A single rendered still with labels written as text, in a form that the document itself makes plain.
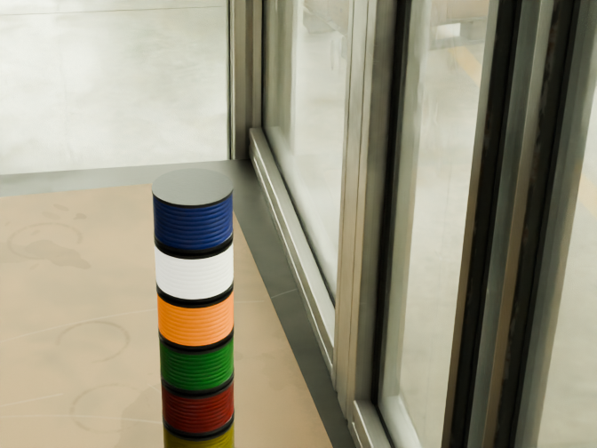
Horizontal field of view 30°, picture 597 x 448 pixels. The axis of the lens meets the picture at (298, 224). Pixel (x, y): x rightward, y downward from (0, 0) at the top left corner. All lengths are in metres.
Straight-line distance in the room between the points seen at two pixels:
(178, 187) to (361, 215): 0.37
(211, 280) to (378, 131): 0.33
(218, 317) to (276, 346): 0.55
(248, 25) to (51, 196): 0.35
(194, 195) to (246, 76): 0.97
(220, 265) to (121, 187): 0.90
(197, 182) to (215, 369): 0.11
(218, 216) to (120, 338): 0.61
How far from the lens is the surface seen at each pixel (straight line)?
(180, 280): 0.63
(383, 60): 0.90
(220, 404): 0.68
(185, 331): 0.64
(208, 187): 0.62
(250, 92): 1.58
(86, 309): 1.26
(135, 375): 1.16
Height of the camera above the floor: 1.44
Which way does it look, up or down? 29 degrees down
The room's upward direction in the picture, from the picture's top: 1 degrees clockwise
